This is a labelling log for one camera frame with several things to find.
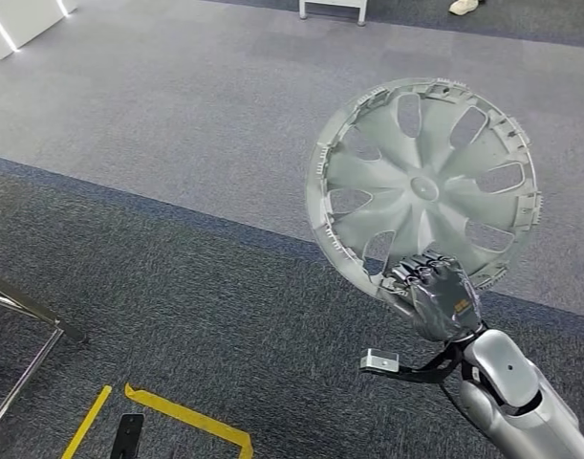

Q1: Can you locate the white furniture block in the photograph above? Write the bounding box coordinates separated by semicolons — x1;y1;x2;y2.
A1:
0;0;79;62

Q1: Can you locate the small white bench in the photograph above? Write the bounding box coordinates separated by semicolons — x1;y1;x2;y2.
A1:
298;0;370;28

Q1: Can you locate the chrome steel floor frame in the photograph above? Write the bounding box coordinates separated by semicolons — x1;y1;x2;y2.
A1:
0;273;88;440

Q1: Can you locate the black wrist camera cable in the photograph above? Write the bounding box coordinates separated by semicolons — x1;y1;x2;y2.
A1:
438;382;494;440

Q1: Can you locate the silver plastic wheel hubcap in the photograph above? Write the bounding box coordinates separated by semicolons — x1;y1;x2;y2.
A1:
305;76;544;303

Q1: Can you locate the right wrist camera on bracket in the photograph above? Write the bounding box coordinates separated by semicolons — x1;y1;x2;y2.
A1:
358;344;465;386

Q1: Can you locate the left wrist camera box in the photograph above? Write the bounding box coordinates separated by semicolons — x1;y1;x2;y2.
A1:
109;412;145;459

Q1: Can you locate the yellow floor tape strip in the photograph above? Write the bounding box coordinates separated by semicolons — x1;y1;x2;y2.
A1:
60;384;112;459

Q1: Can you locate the yellow floor tape corner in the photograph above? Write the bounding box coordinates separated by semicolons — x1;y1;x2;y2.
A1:
124;382;256;459

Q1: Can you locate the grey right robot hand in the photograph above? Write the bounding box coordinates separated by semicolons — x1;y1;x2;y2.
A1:
377;250;484;344

